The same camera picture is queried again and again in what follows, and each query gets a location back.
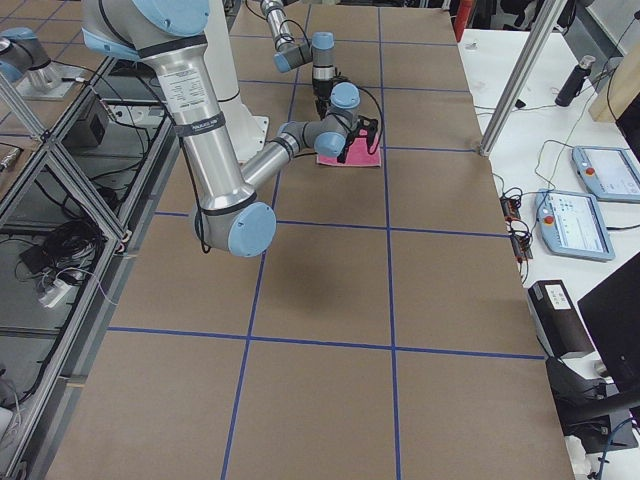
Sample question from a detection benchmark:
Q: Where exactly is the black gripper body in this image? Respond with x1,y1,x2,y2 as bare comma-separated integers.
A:
344,115,373,150
312,79,335,114

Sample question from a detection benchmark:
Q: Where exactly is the pink and grey towel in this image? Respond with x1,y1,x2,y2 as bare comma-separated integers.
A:
316,138,382,168

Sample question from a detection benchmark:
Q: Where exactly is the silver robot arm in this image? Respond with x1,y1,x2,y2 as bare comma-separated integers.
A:
82,1,366,257
245,0,338,118

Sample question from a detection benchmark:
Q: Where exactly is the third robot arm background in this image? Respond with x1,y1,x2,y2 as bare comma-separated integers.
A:
1,27,74,101

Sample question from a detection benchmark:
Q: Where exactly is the black water bottle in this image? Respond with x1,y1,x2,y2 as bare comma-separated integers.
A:
555,55,596,107

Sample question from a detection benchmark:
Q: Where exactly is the near teach pendant tablet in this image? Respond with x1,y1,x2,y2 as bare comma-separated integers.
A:
535,190,615,262

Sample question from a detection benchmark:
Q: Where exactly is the teach pendant tablet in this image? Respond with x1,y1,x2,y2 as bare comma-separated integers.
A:
535,190,615,262
571,146,639,203

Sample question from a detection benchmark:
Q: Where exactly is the far teach pendant tablet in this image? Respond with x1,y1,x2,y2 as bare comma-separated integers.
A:
571,146,639,203

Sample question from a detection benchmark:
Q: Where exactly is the black labelled box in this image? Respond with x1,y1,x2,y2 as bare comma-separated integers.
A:
527,279,595,360

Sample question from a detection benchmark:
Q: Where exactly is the black monitor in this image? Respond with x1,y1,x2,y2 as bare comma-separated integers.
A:
578,254,639,392

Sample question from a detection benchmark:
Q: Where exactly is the white power strip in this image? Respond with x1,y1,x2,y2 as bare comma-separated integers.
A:
38,279,73,309

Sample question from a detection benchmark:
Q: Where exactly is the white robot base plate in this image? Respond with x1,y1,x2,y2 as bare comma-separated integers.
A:
232,115,270,164

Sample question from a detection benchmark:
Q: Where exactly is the aluminium frame post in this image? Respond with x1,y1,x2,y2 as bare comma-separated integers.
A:
478,0,567,157

